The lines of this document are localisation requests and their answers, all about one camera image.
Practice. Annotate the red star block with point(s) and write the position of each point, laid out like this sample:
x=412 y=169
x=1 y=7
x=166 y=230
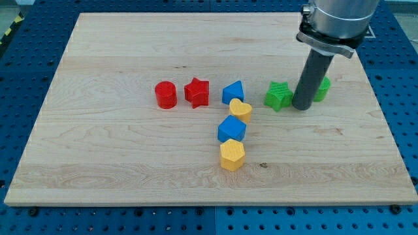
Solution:
x=197 y=92

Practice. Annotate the green cylinder block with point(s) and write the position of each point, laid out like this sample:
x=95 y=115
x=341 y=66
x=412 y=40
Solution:
x=323 y=90

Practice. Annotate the yellow hexagon block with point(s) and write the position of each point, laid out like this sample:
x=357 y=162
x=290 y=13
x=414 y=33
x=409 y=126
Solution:
x=232 y=155

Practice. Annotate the blue triangle block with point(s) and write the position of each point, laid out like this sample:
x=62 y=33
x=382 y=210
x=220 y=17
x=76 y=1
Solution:
x=233 y=91

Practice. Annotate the blue cube block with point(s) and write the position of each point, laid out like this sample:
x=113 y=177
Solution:
x=231 y=128

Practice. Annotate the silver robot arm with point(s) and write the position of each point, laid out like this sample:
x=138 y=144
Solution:
x=329 y=27

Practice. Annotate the yellow heart block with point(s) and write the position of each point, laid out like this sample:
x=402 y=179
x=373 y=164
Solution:
x=240 y=110

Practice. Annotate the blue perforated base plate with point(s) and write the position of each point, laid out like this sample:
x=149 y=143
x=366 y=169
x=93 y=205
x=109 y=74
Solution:
x=27 y=69

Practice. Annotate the green star block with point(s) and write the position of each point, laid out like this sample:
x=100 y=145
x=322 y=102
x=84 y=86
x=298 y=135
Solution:
x=278 y=96

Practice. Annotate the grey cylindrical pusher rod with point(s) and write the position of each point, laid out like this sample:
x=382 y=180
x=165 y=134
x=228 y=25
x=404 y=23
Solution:
x=310 y=80

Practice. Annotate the red cylinder block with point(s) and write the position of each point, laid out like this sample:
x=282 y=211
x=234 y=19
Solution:
x=166 y=95

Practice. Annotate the wooden board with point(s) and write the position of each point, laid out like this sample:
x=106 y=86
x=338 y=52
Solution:
x=100 y=138

